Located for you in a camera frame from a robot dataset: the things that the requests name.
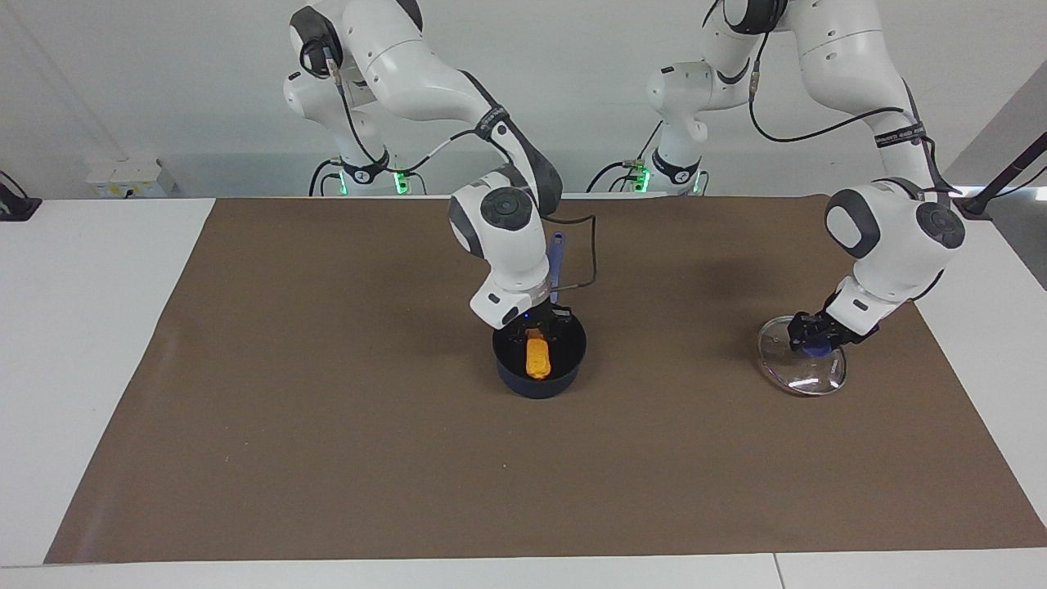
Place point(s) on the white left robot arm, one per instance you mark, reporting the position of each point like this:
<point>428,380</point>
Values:
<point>891,237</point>

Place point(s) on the black stand foot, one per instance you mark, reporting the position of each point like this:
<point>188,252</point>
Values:
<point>16,204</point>

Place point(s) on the brown table mat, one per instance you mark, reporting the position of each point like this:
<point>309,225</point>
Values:
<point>327,450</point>

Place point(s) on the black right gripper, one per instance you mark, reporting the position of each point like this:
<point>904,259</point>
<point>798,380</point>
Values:
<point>563,319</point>

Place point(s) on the black stand pole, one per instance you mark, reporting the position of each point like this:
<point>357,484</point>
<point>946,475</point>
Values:
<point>1002,176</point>

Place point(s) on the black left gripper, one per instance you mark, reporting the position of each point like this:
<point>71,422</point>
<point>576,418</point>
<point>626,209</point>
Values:
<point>851,330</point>

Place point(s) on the glass lid with purple knob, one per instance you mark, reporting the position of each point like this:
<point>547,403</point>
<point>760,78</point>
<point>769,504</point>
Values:
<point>806,376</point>

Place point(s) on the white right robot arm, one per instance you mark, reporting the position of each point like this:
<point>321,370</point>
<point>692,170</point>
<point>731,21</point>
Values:
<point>507,245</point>

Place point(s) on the orange toy corn cob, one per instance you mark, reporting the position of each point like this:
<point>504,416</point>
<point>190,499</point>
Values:
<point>537,358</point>

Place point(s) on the white box on table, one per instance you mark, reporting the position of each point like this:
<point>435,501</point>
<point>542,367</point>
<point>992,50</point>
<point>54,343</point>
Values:
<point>131,180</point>

